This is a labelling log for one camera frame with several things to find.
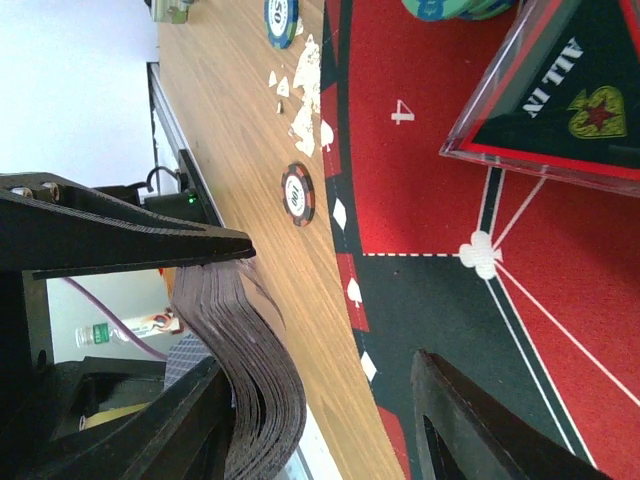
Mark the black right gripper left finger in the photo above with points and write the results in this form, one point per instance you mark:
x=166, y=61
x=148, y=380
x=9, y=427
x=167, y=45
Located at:
x=184, y=434

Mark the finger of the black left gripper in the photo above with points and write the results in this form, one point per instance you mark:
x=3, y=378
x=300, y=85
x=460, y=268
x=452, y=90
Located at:
x=56, y=228

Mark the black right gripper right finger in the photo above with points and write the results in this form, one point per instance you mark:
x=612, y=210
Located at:
x=464, y=433

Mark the playing card deck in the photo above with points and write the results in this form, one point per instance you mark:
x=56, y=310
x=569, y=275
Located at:
x=230, y=316

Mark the orange 100 chip stack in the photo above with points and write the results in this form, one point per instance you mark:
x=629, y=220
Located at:
x=298, y=194

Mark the green 50 chip stack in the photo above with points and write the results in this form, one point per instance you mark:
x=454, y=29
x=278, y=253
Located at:
x=281, y=18

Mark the triangular all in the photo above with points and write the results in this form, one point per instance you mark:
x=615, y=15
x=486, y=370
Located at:
x=560, y=99

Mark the round red black poker mat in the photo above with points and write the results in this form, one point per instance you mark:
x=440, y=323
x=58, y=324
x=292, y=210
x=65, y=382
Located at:
x=527, y=285

